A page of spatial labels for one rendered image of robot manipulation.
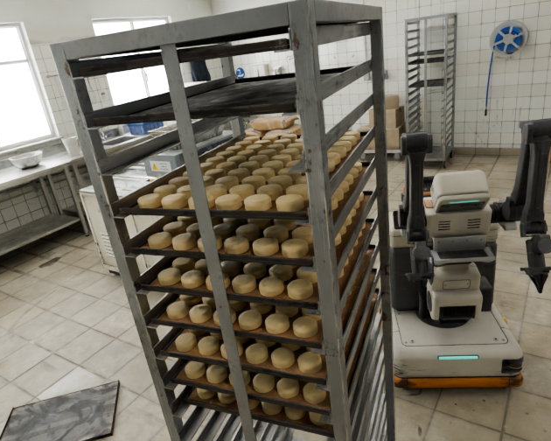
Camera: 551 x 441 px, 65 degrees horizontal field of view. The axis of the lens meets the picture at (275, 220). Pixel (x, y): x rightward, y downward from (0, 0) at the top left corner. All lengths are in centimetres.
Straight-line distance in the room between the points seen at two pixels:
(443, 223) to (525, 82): 444
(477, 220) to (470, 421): 97
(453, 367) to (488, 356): 17
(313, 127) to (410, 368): 185
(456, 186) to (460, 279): 47
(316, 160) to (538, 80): 573
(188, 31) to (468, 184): 148
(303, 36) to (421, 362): 193
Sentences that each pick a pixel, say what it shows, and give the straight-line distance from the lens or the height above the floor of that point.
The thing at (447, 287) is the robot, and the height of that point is 60.
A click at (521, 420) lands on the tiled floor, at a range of 250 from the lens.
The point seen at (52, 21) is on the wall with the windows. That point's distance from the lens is 619.
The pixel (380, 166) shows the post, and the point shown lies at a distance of 130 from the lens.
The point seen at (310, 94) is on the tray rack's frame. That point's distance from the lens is 65.
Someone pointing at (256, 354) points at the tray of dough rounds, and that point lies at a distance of 98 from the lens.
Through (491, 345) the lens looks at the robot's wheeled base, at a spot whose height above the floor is 28.
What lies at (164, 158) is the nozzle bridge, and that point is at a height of 116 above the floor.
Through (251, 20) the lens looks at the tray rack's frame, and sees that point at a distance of 67.
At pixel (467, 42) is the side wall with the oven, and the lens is 637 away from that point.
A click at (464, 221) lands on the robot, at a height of 94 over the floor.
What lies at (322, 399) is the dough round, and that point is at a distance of 101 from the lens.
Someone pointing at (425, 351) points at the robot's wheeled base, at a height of 27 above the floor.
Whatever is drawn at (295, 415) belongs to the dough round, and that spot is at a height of 97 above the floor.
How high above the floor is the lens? 177
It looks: 22 degrees down
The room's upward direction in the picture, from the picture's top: 8 degrees counter-clockwise
